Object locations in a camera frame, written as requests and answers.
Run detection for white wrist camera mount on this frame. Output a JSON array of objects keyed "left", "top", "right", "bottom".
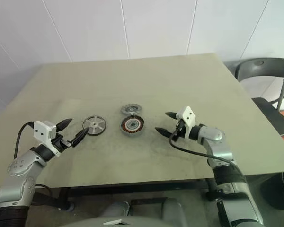
[
  {"left": 33, "top": 121, "right": 60, "bottom": 157},
  {"left": 175, "top": 105, "right": 197, "bottom": 140}
]

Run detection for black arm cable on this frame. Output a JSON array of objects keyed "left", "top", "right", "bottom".
[
  {"left": 169, "top": 132, "right": 246, "bottom": 177},
  {"left": 13, "top": 121, "right": 36, "bottom": 159}
]

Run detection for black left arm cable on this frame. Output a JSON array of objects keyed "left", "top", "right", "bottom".
[{"left": 13, "top": 121, "right": 36, "bottom": 159}]

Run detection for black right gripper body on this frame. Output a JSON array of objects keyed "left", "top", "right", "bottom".
[{"left": 171, "top": 119, "right": 188, "bottom": 140}]

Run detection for grey metal disc part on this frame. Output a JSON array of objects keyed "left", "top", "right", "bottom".
[{"left": 120, "top": 103, "right": 144, "bottom": 116}]

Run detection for motor stator copper windings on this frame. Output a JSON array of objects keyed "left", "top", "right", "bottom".
[{"left": 119, "top": 116, "right": 145, "bottom": 137}]

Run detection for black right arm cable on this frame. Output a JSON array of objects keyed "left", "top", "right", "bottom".
[{"left": 169, "top": 132, "right": 246, "bottom": 177}]

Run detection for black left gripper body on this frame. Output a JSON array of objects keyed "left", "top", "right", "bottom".
[{"left": 52, "top": 133, "right": 73, "bottom": 153}]

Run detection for grey folding chair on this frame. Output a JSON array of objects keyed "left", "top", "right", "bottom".
[{"left": 234, "top": 57, "right": 284, "bottom": 137}]

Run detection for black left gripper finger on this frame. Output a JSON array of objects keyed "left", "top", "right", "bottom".
[
  {"left": 56, "top": 118, "right": 73, "bottom": 131},
  {"left": 69, "top": 128, "right": 89, "bottom": 148}
]

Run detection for grey robot torso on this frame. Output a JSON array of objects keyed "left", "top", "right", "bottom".
[{"left": 66, "top": 197, "right": 195, "bottom": 227}]

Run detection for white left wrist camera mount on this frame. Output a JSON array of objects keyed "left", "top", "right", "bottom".
[{"left": 33, "top": 121, "right": 60, "bottom": 157}]

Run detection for black round rotor part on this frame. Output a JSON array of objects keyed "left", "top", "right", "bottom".
[{"left": 82, "top": 115, "right": 108, "bottom": 136}]

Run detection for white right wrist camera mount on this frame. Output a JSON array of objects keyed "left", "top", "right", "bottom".
[{"left": 175, "top": 105, "right": 197, "bottom": 140}]

